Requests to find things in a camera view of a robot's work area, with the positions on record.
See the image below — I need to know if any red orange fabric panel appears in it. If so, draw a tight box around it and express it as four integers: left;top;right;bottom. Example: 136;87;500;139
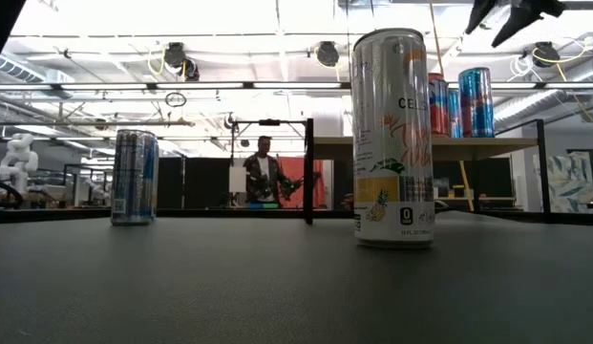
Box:
278;156;327;210

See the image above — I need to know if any white Celsius can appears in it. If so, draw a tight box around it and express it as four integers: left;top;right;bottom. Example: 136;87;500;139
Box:
350;28;436;249

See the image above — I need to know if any white blue patterned panel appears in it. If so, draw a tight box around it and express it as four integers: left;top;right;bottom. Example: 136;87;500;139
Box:
543;151;593;215

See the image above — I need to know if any black ceiling cord reel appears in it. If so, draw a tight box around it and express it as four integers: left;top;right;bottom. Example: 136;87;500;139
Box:
522;41;562;68
161;41;201;82

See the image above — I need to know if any black shelf side support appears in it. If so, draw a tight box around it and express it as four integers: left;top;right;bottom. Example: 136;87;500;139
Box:
303;118;315;226

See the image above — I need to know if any light wooden shelf board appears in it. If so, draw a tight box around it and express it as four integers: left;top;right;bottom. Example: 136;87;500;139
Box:
313;136;540;162

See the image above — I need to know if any black shelf corner post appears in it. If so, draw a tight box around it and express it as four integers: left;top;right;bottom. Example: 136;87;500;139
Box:
536;117;551;224

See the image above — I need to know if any small white board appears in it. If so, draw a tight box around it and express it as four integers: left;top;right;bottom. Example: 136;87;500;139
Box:
228;165;247;194

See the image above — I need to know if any red Fanta strawberry can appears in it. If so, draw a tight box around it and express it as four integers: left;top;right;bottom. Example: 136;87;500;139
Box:
428;72;451;138

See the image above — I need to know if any black partition panel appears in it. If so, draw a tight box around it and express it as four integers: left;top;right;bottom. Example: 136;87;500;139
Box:
157;156;185;210
184;156;231;210

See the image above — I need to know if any black round ceiling fixture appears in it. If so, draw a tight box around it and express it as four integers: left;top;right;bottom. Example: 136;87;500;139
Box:
316;41;340;68

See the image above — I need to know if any neighbour station black frame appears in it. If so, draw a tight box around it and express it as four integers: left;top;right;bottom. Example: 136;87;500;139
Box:
227;112;307;149

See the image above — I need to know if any person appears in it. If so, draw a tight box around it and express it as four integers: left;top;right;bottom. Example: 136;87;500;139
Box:
242;135;288;210

